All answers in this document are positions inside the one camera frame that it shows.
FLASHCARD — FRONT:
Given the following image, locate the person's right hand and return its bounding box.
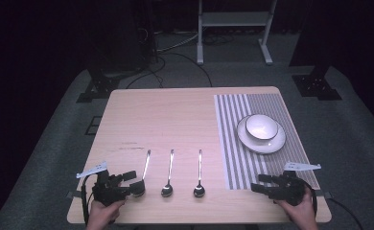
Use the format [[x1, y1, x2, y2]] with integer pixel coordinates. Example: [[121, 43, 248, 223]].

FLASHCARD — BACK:
[[273, 187, 319, 230]]

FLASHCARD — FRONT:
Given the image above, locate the white bowl with dark rim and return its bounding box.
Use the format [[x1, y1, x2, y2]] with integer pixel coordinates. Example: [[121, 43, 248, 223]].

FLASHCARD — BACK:
[[245, 113, 280, 142]]

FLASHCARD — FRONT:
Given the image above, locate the white metal stand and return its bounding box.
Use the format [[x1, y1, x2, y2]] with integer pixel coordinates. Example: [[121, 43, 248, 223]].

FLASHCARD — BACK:
[[196, 0, 278, 67]]

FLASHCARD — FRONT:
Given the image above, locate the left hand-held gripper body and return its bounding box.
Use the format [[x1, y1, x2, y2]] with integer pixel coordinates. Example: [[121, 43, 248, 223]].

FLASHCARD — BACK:
[[76, 161, 131, 207]]

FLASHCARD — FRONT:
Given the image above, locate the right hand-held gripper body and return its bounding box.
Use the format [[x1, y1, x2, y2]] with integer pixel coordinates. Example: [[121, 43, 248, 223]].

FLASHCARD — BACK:
[[270, 161, 322, 207]]

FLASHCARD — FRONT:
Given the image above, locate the white floor cable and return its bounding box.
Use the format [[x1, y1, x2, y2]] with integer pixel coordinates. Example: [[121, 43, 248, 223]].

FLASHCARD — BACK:
[[155, 31, 199, 54]]

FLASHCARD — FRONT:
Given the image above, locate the white plate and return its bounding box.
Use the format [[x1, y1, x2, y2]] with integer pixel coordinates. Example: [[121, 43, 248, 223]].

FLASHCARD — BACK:
[[236, 114, 287, 155]]

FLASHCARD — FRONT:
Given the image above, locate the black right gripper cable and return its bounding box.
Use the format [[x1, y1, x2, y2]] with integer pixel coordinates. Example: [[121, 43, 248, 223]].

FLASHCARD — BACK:
[[303, 180, 364, 230]]

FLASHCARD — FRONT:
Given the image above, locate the dark floor hatch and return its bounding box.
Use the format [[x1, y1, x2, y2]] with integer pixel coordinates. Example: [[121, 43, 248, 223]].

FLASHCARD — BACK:
[[84, 115, 104, 136]]

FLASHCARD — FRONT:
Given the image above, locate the dark cabinet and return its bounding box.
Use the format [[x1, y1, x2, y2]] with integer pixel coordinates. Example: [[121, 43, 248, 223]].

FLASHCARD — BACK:
[[88, 0, 159, 74]]

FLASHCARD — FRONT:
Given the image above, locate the grey striped placemat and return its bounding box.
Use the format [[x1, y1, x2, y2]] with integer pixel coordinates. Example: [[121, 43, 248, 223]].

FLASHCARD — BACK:
[[213, 93, 321, 192]]

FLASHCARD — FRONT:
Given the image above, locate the black floor cable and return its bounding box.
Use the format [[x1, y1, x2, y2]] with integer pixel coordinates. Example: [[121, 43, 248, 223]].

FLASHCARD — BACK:
[[125, 52, 214, 90]]

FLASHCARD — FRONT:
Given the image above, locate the black stand base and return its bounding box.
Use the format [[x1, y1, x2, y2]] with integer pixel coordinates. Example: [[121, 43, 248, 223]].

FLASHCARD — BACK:
[[76, 66, 123, 104], [292, 64, 343, 102]]

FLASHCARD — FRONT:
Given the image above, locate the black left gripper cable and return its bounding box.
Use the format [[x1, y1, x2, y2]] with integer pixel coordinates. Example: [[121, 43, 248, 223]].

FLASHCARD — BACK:
[[81, 173, 97, 226]]

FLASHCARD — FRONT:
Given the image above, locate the person's left hand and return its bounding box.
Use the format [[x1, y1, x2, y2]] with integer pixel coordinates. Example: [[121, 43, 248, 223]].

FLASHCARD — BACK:
[[85, 198, 128, 230]]

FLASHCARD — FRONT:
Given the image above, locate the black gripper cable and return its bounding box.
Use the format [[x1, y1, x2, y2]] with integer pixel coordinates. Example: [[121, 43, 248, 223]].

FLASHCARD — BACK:
[[81, 173, 97, 226], [303, 180, 364, 230]]

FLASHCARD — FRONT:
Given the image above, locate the metal spoon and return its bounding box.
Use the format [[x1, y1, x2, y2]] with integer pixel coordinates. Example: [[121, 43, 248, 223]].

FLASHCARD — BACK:
[[193, 149, 206, 198], [132, 149, 152, 198], [160, 149, 175, 198]]

